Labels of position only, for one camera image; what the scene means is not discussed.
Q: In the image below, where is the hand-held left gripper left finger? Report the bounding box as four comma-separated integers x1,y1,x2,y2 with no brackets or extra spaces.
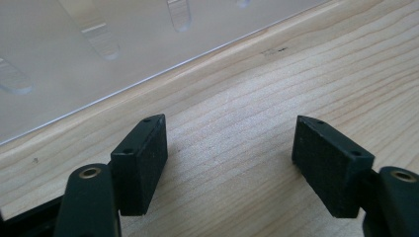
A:
53,114,169,237

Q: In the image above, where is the clear acrylic panel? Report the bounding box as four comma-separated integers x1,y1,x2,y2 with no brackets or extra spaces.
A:
0,0,330,146

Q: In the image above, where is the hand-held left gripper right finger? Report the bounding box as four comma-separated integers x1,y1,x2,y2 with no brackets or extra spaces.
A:
291,115,419,237

